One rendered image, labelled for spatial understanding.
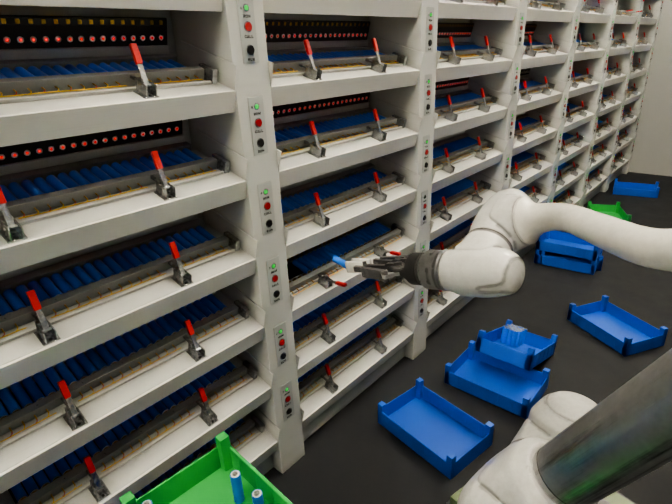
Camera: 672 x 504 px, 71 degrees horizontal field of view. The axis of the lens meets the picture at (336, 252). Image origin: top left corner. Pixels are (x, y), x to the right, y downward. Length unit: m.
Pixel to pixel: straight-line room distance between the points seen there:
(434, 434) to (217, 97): 1.18
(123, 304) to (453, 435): 1.08
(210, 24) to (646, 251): 0.89
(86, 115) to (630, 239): 0.89
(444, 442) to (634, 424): 0.94
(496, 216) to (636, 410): 0.48
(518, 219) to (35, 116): 0.88
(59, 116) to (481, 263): 0.77
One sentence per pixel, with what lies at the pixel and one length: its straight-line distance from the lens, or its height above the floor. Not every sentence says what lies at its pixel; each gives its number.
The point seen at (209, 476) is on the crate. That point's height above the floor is 0.40.
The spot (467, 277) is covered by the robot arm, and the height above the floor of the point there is 0.71.
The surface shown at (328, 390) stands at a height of 0.14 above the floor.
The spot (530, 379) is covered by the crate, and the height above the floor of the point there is 0.01.
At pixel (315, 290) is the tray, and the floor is 0.51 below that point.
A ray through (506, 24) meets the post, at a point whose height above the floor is 1.20.
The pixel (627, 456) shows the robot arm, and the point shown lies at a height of 0.63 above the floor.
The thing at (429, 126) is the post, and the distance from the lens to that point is 1.63.
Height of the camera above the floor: 1.14
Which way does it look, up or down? 23 degrees down
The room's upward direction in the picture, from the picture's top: 3 degrees counter-clockwise
